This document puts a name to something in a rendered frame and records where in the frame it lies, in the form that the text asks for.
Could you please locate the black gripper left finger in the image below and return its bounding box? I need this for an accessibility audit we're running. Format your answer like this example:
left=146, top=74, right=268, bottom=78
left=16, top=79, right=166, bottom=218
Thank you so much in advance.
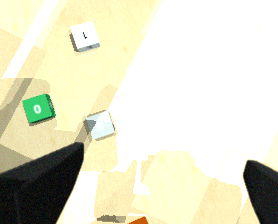
left=0, top=142, right=84, bottom=224

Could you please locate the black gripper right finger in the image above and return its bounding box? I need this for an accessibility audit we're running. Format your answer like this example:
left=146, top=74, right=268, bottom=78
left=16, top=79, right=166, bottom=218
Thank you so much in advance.
left=243, top=159, right=278, bottom=224

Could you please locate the green block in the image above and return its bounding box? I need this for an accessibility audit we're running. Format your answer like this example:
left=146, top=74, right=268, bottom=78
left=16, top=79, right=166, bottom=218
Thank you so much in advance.
left=22, top=94, right=56, bottom=123

